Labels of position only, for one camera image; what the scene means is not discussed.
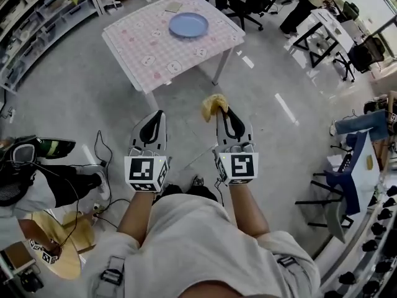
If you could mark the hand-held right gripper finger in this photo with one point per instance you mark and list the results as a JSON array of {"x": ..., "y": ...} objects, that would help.
[
  {"x": 219, "y": 132},
  {"x": 246, "y": 132}
]

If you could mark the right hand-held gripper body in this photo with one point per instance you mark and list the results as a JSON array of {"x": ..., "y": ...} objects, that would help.
[{"x": 240, "y": 166}]

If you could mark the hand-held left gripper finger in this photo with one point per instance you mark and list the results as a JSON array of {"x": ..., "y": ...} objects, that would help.
[
  {"x": 163, "y": 132},
  {"x": 136, "y": 132}
]

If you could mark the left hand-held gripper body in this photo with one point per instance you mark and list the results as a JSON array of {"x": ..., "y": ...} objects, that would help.
[{"x": 142, "y": 172}]

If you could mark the blue plate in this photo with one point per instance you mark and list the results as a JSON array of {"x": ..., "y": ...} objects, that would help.
[{"x": 188, "y": 25}]

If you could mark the person's right forearm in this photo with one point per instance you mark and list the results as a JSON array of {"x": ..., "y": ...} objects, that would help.
[{"x": 248, "y": 210}]

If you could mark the person's left forearm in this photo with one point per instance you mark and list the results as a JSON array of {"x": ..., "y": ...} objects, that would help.
[{"x": 138, "y": 216}]

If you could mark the small yellow sponge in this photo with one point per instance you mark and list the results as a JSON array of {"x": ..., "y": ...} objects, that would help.
[{"x": 369, "y": 162}]

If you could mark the person's black trousers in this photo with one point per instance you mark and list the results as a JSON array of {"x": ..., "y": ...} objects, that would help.
[{"x": 201, "y": 192}]

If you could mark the white power strip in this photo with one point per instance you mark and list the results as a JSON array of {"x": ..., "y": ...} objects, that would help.
[{"x": 98, "y": 207}]

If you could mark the white table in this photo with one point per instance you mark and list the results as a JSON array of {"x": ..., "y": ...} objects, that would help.
[{"x": 221, "y": 67}]

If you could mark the green and black device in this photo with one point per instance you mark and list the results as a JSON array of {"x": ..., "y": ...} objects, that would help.
[{"x": 57, "y": 147}]

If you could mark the person's beige shirt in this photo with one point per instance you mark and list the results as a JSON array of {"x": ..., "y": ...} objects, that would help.
[{"x": 198, "y": 244}]

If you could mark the pink checked tablecloth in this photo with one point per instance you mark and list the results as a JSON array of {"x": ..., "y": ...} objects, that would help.
[{"x": 145, "y": 39}]

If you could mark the blue chair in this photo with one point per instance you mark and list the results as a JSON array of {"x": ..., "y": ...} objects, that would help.
[{"x": 349, "y": 166}]

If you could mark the round wooden table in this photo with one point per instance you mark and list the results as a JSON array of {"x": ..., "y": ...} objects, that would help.
[{"x": 62, "y": 253}]

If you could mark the beige square pad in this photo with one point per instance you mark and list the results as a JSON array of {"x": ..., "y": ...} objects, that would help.
[{"x": 173, "y": 7}]

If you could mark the white board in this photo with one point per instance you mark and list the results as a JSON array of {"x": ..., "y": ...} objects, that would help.
[{"x": 364, "y": 185}]

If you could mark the white desk with black legs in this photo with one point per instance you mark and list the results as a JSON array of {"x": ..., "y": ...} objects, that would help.
[{"x": 330, "y": 26}]

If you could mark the black mesh office chair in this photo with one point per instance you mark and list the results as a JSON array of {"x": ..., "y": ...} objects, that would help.
[{"x": 366, "y": 54}]

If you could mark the white shelving unit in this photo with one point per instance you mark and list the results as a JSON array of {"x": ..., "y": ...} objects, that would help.
[{"x": 34, "y": 23}]

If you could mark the row of black devices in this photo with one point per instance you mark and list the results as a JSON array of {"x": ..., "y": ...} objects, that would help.
[{"x": 378, "y": 228}]

